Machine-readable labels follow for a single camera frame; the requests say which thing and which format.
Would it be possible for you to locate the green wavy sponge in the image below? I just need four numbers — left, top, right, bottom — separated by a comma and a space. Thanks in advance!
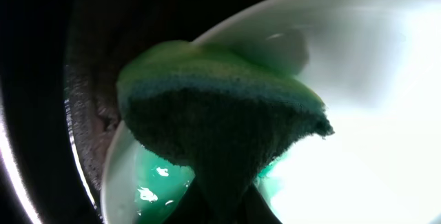
116, 41, 334, 223

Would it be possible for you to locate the pale green plate top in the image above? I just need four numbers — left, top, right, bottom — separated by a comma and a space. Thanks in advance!
101, 0, 440, 223

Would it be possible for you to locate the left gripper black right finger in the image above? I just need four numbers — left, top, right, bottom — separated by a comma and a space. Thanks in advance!
240, 185, 282, 224

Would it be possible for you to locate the round black tray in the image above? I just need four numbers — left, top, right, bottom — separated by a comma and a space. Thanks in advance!
1, 0, 262, 223

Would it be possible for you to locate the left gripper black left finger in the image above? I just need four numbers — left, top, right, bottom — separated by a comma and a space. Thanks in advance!
163, 180, 210, 224

